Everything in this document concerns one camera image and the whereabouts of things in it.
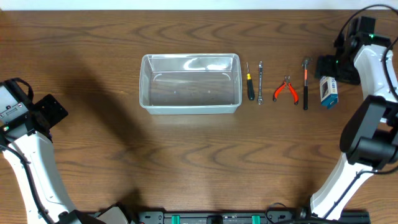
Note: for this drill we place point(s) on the black handled small hammer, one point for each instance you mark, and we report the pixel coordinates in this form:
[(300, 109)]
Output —
[(305, 64)]

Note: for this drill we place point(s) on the silver combination wrench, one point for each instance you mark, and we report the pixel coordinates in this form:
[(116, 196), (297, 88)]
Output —
[(259, 97)]

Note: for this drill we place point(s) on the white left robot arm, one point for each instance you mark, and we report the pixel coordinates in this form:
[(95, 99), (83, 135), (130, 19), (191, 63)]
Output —
[(26, 143)]

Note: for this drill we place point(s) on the black yellow screwdriver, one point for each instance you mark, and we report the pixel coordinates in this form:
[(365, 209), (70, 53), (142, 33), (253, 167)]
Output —
[(251, 93)]

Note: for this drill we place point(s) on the blue white cardboard box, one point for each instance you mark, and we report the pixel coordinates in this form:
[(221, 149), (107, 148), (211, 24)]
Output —
[(328, 92)]

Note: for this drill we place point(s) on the clear plastic container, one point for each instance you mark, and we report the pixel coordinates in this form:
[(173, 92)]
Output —
[(190, 83)]

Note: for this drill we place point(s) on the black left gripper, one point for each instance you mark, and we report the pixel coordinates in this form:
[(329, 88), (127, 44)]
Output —
[(51, 109)]

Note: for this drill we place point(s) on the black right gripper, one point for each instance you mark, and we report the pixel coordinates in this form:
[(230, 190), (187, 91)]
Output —
[(324, 67)]

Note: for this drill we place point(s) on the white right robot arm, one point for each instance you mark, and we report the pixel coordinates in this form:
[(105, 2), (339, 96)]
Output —
[(369, 139)]

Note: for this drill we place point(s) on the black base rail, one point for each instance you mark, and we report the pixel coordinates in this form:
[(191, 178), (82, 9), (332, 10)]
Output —
[(119, 214)]

